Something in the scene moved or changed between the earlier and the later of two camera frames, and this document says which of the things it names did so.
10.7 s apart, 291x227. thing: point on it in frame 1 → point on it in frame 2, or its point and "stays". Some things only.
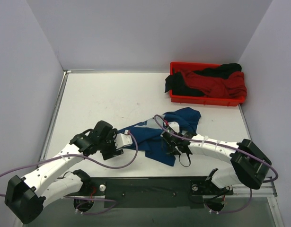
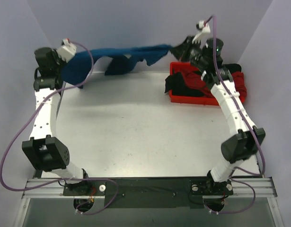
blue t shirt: [147, 135] → [121, 61]
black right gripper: [174, 144] → [186, 48]
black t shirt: [175, 82] stays
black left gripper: [112, 152] → [60, 63]
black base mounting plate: [148, 192] stays
